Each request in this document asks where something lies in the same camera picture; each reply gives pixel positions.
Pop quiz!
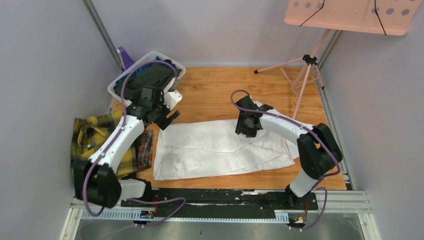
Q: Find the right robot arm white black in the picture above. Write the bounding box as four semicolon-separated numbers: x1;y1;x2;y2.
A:
232;95;343;209

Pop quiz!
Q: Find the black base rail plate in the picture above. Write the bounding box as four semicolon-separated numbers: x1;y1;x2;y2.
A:
119;187;320;220

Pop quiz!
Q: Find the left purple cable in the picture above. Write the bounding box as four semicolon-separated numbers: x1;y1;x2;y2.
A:
82;59;187;229

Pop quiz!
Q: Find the blue shirt in basket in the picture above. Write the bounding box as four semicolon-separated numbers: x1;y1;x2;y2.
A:
111;53;186;88

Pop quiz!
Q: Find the white plastic laundry basket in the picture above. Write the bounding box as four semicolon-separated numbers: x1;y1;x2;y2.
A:
107;50;187;102

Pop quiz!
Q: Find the red blue plaid shirt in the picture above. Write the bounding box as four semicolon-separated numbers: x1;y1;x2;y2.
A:
136;129;154;171

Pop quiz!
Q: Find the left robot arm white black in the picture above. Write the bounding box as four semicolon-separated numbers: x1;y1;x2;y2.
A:
73;87;183;209

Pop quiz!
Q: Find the yellow plaid shirt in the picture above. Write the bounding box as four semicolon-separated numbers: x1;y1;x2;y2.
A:
70;112;142;178

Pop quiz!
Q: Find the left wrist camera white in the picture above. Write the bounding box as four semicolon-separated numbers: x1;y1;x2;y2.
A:
164;90;183;111

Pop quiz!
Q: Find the purple wedge object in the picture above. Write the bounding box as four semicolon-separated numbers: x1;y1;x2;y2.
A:
116;46;135;72

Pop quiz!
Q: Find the white long sleeve shirt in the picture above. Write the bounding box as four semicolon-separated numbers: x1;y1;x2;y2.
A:
153;119;299;181

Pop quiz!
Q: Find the dark striped shirt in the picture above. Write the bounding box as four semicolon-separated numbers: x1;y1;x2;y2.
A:
124;62;182;102

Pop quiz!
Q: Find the pink music stand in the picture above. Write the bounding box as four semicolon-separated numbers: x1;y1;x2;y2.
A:
275;0;422;118

